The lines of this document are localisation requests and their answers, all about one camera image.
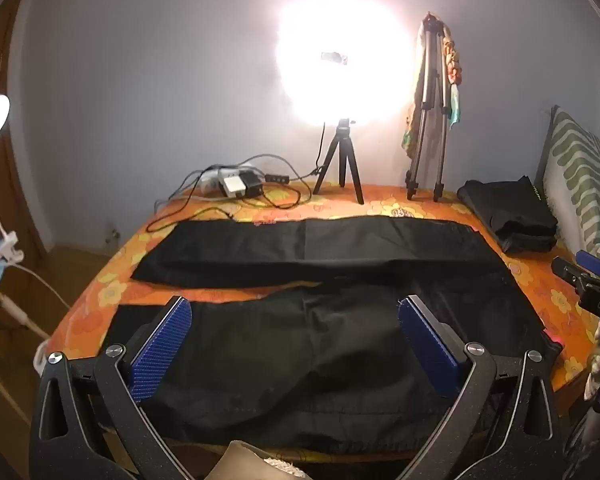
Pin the green striped pillow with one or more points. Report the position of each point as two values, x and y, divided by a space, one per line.
580 170

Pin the black pants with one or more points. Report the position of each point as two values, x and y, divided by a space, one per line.
305 340

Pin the metal wall valve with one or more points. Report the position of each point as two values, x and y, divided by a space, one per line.
112 233

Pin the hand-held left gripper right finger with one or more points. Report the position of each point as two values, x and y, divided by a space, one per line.
427 350

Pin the folded black clothes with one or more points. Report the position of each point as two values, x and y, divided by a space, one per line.
515 210

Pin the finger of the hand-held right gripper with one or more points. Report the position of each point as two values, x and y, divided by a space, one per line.
592 261
570 272

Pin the beige cloth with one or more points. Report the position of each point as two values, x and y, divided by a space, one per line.
245 462

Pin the white plastic object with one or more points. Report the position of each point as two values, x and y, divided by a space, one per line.
41 357

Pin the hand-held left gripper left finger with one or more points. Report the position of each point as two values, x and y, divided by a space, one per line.
162 345

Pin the wooden rod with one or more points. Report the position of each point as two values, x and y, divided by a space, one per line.
2 385

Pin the white power strip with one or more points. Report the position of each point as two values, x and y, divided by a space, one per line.
211 180

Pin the silver tripod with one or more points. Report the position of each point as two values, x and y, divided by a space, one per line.
427 85

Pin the white charger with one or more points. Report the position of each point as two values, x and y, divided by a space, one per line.
232 185

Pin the colourful patterned cloth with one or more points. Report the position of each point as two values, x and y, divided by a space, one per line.
455 75

